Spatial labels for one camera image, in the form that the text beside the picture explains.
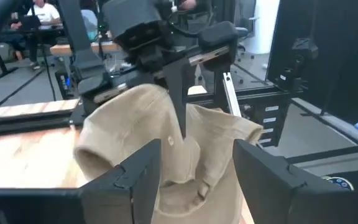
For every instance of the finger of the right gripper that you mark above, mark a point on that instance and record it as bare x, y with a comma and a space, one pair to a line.
145, 80
179, 87

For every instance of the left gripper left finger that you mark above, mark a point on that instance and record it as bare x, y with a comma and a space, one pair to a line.
73, 205

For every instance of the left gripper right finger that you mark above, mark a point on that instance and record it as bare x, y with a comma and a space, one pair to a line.
291, 202

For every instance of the beige cloths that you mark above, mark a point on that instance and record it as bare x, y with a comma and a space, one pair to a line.
129, 124

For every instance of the round blue white badge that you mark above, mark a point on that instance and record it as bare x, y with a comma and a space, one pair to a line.
340, 183

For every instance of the person's hand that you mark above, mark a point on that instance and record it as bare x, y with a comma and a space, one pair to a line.
187, 3

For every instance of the person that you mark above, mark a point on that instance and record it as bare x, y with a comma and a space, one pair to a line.
89, 25
45, 14

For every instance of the black computer tower blue light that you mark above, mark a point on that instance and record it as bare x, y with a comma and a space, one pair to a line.
62, 90

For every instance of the black drawer cabinet white labels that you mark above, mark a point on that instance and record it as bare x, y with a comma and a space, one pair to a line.
259, 124

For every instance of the black office chair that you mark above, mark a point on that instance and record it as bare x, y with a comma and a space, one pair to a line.
242, 31

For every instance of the wooden desk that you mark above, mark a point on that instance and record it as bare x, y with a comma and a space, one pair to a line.
64, 49

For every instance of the black laptop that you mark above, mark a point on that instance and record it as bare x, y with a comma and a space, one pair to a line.
30, 22

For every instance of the black mounted device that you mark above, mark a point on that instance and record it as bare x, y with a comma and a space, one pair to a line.
304, 49

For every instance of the black desk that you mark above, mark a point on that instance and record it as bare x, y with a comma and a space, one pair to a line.
11, 30

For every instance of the black curtain panel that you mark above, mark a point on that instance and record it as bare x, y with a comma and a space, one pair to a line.
337, 46

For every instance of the silver aluminium frame bar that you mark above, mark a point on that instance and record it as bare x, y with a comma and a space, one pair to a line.
232, 96

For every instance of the black frame post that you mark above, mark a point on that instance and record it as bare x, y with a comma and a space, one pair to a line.
79, 37

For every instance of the black table frame rail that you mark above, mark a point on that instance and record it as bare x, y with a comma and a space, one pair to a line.
26, 123

